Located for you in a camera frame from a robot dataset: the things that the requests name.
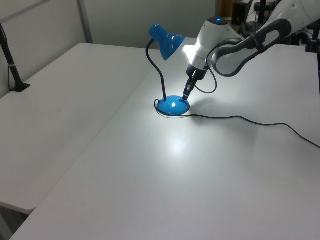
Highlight grey metal partition post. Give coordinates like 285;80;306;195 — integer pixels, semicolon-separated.
75;0;94;45

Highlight black clamped camera stand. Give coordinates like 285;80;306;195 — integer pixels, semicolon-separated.
0;21;31;93

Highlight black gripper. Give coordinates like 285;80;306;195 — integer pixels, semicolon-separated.
182;55;209;101

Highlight black upright pole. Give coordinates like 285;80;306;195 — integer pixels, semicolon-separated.
257;0;267;25

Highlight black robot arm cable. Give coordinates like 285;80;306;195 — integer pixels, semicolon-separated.
194;37;245;95

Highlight black lamp power cable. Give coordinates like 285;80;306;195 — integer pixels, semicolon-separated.
153;98;320;148

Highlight blue desk lamp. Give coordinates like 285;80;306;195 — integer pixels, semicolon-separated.
145;23;191;116

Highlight black camera stand with knob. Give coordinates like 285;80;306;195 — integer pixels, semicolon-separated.
304;19;320;53

